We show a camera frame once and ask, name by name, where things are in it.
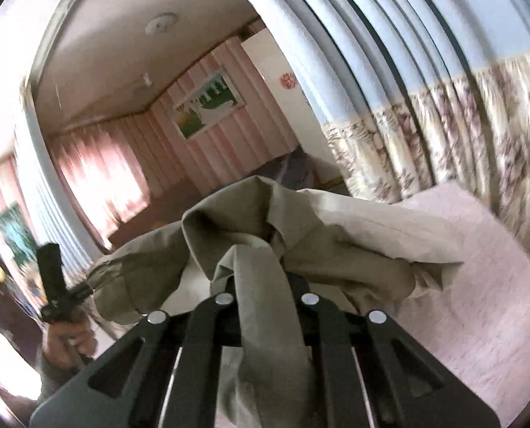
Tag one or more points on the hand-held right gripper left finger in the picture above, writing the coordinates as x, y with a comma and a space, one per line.
204, 325

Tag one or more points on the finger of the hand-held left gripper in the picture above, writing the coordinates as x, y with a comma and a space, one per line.
83, 291

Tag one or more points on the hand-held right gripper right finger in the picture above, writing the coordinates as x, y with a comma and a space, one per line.
331, 334

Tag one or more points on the grey trousers garment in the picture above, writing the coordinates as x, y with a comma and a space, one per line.
265, 240

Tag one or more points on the person's left forearm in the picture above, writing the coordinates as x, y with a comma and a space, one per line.
50, 379

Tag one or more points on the person's left hand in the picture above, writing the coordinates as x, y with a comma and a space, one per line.
66, 341

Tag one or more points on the pink window curtain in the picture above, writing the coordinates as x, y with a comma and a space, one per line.
99, 174

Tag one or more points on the pink floral bed sheet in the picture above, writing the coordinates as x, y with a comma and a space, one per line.
479, 312

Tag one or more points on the white wardrobe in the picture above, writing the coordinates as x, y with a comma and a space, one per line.
282, 111

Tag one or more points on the red flower sticker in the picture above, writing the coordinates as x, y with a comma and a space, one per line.
287, 80

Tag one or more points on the round ceiling light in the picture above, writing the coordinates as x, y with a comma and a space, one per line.
160, 23

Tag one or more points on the green wall picture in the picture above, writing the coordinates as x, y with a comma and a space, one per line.
17, 234

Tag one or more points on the wall poster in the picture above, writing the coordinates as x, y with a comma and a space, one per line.
209, 102

